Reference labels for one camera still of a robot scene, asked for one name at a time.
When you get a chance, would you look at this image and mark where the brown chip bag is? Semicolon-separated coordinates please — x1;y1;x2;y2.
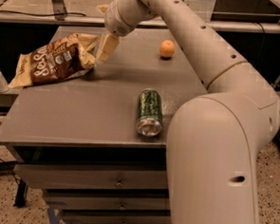
9;33;100;88

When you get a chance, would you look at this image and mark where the green soda can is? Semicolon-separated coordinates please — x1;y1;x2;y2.
136;88;163;138

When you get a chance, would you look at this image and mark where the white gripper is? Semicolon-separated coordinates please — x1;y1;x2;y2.
96;0;157;63

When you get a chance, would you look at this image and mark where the middle grey drawer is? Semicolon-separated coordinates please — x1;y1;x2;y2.
44;191;170;211

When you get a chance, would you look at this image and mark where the top grey drawer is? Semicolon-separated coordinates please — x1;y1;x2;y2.
14;164;167;190

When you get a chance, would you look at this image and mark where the black cable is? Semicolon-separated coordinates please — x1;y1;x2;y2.
0;8;87;20

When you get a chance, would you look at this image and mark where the orange fruit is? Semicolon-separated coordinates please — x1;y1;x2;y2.
159;40;176;59

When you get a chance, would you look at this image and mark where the grey drawer cabinet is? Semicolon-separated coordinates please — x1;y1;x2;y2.
0;28;206;216

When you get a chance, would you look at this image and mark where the black table leg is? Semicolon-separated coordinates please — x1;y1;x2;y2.
13;179;28;208

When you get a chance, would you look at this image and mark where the grey drawer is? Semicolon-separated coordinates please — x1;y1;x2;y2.
62;212;171;224
44;191;170;211
14;164;167;190

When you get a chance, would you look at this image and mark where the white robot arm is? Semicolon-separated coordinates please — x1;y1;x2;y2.
104;0;280;224

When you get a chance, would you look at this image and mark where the metal frame rail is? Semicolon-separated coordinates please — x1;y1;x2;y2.
0;0;280;34

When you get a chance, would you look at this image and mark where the bottom grey drawer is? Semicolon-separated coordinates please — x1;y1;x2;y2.
62;212;171;224

